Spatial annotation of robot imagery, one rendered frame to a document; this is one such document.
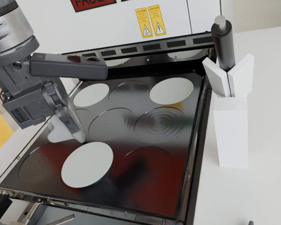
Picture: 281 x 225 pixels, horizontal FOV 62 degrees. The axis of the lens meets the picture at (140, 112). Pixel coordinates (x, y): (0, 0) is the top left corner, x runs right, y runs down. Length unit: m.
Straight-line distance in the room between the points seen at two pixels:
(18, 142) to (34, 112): 0.37
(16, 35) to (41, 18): 0.37
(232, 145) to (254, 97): 0.13
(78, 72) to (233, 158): 0.25
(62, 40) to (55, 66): 0.35
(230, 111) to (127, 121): 0.29
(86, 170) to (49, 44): 0.44
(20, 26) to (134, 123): 0.26
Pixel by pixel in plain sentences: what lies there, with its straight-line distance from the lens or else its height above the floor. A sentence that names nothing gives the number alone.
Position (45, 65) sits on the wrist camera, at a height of 1.08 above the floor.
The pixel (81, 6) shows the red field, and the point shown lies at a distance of 0.64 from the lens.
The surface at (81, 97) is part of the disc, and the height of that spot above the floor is 0.90.
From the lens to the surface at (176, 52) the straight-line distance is 0.59.
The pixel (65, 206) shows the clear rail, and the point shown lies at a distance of 0.41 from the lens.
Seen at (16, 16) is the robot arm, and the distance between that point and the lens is 0.37.
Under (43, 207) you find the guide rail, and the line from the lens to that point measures 0.54.
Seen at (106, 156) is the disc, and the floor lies 0.90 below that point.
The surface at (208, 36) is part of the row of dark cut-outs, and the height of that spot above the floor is 0.97.
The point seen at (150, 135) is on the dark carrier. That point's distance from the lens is 0.43.
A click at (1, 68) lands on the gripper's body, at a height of 1.10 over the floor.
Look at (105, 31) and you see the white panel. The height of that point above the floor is 1.02.
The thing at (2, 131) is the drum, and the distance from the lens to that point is 2.08.
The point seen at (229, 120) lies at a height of 1.04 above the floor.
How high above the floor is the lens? 1.20
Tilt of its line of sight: 37 degrees down
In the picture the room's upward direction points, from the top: 20 degrees counter-clockwise
